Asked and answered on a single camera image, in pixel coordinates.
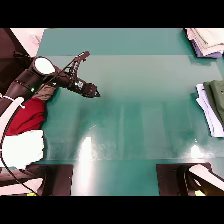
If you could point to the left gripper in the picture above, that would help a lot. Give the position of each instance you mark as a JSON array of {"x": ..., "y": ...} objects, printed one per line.
[{"x": 85, "y": 88}]

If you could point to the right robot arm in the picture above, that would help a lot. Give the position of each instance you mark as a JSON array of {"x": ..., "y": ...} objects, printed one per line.
[{"x": 203, "y": 178}]

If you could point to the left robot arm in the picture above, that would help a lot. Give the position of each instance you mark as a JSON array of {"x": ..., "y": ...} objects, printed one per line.
[{"x": 25, "y": 83}]

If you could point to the brown garment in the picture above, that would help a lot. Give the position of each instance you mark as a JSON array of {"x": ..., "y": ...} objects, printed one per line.
[{"x": 45, "y": 93}]

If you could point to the red garment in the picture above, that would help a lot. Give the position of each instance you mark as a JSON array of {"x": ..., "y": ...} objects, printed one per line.
[{"x": 28, "y": 116}]

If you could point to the white garment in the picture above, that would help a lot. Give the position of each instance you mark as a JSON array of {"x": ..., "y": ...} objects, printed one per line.
[{"x": 21, "y": 148}]

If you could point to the pale lilac garment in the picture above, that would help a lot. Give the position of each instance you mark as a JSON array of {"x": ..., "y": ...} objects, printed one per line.
[{"x": 208, "y": 113}]

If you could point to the lavender garment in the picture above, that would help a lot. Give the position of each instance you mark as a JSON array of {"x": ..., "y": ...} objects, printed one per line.
[{"x": 208, "y": 53}]

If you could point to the beige garment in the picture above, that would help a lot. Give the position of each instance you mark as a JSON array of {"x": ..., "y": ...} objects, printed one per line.
[{"x": 206, "y": 38}]

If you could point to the dark green garment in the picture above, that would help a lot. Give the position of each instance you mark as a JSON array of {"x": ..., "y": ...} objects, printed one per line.
[{"x": 216, "y": 96}]

